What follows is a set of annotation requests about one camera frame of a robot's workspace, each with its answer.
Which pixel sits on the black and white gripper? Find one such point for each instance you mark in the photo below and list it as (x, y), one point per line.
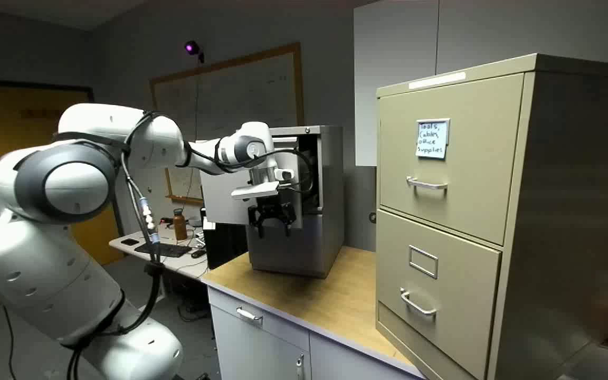
(284, 182)

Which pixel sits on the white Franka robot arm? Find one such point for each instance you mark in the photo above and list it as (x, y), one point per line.
(32, 275)

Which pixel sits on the silver cabinet drawer pull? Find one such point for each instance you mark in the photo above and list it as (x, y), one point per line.
(249, 316)

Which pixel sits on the beige drawer with paper label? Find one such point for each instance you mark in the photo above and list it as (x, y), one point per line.
(458, 190)

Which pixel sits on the grey metal box machine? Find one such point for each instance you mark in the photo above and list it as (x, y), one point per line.
(321, 203)

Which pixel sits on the black box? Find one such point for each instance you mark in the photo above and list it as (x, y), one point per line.
(225, 245)

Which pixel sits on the grey counter cabinet wooden top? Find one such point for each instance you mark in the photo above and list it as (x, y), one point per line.
(318, 297)

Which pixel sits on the brown bottle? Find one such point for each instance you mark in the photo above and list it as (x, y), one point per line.
(179, 226)

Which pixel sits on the light background desk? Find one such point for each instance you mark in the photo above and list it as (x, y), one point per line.
(177, 263)

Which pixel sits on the black keyboard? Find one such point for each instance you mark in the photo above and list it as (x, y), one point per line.
(164, 250)

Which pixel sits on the wood framed whiteboard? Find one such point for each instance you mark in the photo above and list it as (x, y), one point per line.
(232, 91)

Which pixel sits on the silver cabinet door pull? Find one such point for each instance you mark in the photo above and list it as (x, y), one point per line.
(300, 369)

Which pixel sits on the white paper label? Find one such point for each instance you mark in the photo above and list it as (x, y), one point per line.
(434, 137)

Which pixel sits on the yellow door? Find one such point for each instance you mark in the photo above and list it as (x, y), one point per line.
(8, 118)

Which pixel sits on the beige metal file cabinet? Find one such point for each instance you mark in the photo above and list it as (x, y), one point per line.
(571, 232)

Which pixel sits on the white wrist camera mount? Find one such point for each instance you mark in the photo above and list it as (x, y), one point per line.
(254, 190)

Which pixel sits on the wall camera with purple light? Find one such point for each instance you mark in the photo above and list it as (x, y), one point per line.
(193, 50)

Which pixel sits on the beige drawer with empty label frame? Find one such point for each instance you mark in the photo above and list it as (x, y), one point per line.
(452, 317)

